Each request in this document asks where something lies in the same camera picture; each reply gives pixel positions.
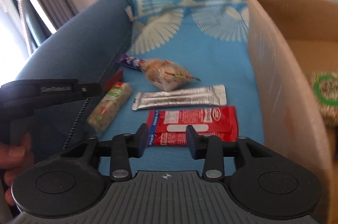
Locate green label sachima pack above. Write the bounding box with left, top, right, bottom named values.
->
left=87, top=82, right=133, bottom=135

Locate red spicy strip packet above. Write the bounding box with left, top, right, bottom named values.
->
left=147, top=106, right=238, bottom=146

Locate silver foil snack packet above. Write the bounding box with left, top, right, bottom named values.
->
left=132, top=85, right=228, bottom=111

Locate small red sachet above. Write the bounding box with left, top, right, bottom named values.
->
left=102, top=69, right=123, bottom=92

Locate clear cracker bag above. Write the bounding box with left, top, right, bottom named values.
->
left=140, top=59, right=200, bottom=92

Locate purple candy bar wrapper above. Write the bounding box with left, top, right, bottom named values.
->
left=117, top=54, right=146, bottom=72

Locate green label nut snack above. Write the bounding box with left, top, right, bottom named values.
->
left=310, top=72, right=338, bottom=127

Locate person's left hand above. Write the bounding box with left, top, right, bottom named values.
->
left=1, top=133, right=34, bottom=206

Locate blue white patterned cover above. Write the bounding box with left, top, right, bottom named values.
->
left=98, top=0, right=338, bottom=177

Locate brown cardboard box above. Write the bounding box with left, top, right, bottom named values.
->
left=248, top=0, right=337, bottom=223

